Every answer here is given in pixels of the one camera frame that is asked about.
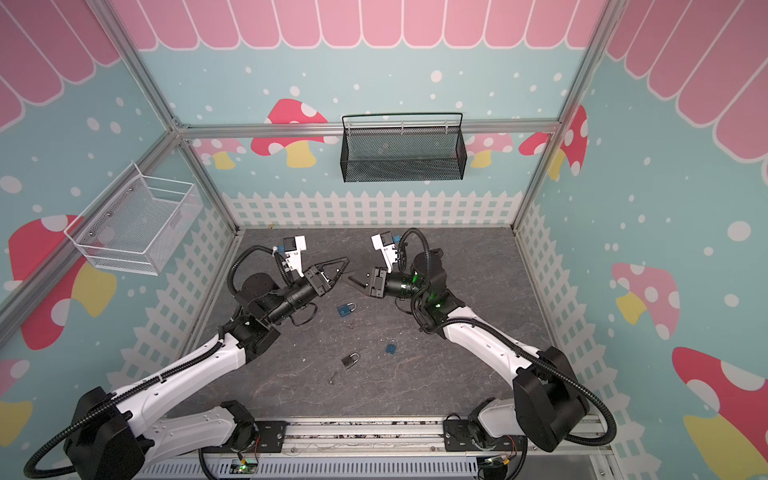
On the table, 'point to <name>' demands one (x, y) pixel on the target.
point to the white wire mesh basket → (132, 225)
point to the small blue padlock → (391, 348)
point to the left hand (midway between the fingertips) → (351, 267)
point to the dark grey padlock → (351, 359)
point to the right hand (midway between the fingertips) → (344, 279)
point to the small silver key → (331, 381)
